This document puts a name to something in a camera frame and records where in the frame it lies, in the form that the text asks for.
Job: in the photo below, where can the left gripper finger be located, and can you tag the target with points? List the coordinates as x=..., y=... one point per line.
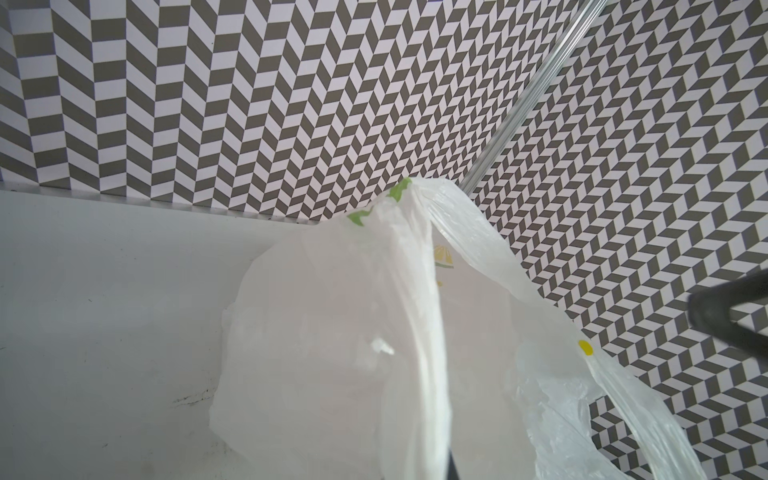
x=709, y=310

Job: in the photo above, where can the white plastic bag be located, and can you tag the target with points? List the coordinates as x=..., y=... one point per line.
x=404, y=340

